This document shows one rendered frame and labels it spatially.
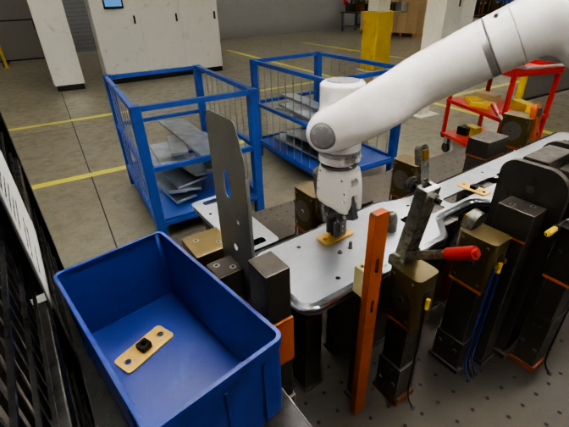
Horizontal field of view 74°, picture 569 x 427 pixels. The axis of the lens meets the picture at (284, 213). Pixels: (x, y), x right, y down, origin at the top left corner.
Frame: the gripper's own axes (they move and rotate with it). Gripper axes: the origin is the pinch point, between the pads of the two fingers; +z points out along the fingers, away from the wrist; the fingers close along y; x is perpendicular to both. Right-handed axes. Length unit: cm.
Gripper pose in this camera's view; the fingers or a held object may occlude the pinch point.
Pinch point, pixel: (335, 225)
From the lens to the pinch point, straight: 86.2
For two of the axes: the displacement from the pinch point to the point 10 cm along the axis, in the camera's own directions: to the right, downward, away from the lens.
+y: -5.7, -4.0, 7.2
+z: 0.3, 8.6, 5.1
